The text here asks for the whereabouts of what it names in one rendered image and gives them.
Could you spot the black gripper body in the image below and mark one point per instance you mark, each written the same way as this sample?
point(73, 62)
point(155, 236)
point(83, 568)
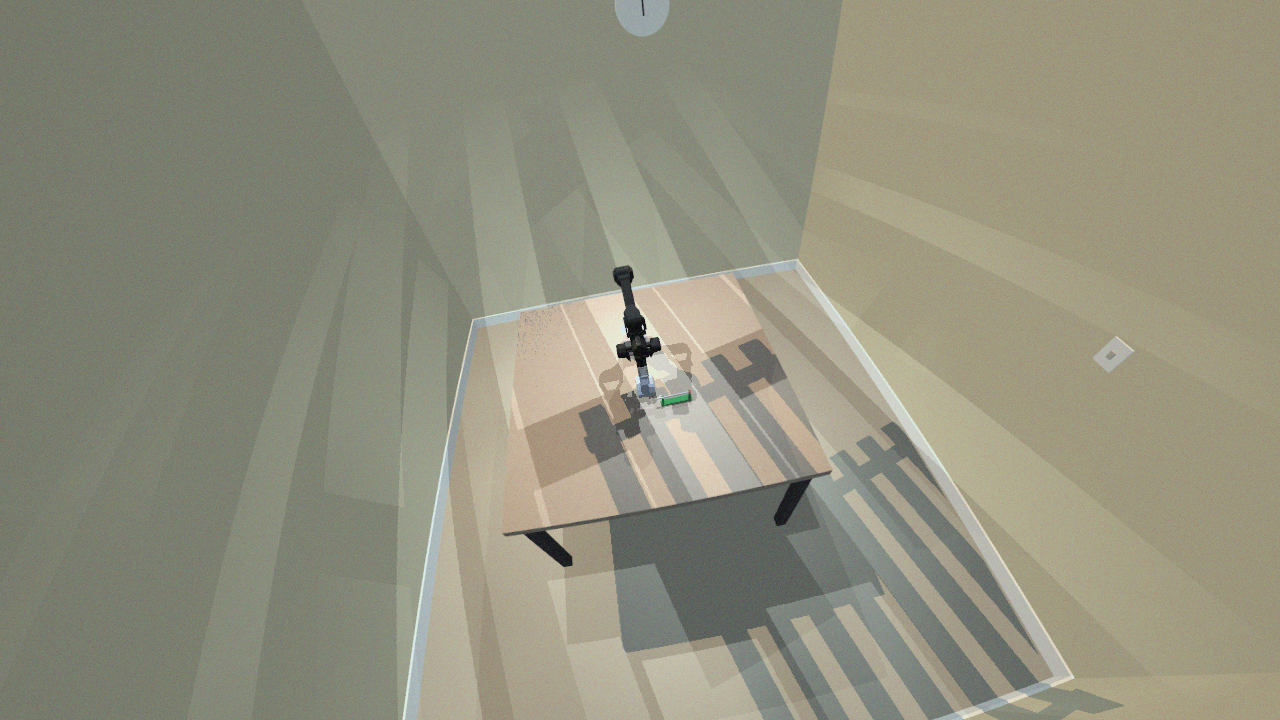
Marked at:
point(622, 351)

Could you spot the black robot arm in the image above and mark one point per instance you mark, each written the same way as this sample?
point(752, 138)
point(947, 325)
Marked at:
point(633, 320)

